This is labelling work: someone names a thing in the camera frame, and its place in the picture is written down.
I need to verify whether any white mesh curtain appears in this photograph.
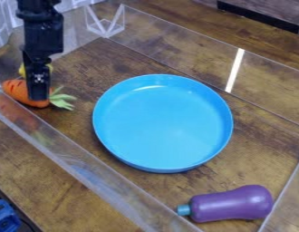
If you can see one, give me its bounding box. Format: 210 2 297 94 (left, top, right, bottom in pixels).
0 0 105 49

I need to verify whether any orange toy carrot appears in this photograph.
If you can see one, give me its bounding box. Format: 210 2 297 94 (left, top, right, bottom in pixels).
1 79 77 111

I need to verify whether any blue object at corner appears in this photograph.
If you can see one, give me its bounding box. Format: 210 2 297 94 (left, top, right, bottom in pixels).
0 199 21 232

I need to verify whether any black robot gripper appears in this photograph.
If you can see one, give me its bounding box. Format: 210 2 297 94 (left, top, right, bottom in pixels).
15 0 64 101

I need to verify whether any yellow toy lemon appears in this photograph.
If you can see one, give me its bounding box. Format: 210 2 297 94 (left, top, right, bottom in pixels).
18 63 53 79

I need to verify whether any blue round tray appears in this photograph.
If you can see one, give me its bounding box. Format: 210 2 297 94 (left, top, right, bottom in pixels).
92 74 233 173

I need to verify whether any purple toy eggplant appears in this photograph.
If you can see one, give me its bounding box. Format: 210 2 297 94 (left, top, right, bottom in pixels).
176 185 273 223

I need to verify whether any clear acrylic barrier frame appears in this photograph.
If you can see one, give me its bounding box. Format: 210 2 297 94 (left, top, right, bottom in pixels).
0 0 299 232

